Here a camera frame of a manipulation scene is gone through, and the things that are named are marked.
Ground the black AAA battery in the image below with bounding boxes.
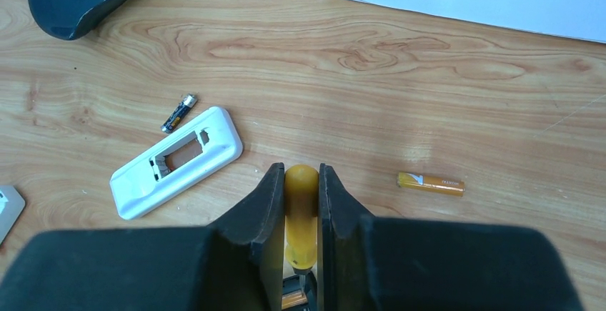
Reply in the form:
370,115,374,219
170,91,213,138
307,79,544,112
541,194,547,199
161,94,197,134

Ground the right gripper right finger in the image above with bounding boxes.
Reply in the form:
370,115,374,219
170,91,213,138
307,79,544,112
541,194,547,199
317,164,583,310

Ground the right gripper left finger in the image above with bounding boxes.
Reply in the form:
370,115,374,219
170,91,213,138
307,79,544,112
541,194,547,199
1,163,284,310

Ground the yellow handled screwdriver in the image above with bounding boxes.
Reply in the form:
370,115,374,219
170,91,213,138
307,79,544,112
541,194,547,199
284,164,319,287

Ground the orange battery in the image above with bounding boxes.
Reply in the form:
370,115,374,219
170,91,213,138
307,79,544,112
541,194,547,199
282,290,308,310
397,172,466,197

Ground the white remote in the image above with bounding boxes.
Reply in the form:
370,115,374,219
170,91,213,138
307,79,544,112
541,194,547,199
0,185,26,243
109,107,243,220

